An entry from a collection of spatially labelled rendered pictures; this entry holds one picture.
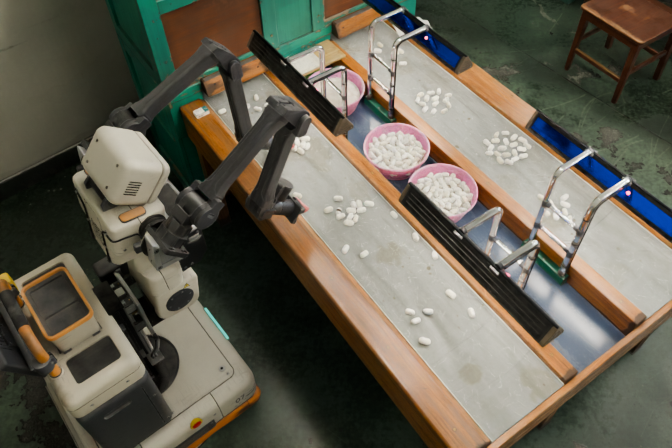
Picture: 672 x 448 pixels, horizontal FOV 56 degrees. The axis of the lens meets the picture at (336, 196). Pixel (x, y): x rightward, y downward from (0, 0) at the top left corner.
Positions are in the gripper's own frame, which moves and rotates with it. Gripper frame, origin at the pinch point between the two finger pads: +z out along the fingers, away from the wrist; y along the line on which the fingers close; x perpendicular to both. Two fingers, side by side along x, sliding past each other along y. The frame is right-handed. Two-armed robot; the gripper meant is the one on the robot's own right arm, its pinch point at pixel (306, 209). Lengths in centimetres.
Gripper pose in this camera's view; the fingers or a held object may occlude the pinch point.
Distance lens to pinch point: 224.6
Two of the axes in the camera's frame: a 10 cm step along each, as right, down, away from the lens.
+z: 6.4, 0.8, 7.7
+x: -5.3, 7.7, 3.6
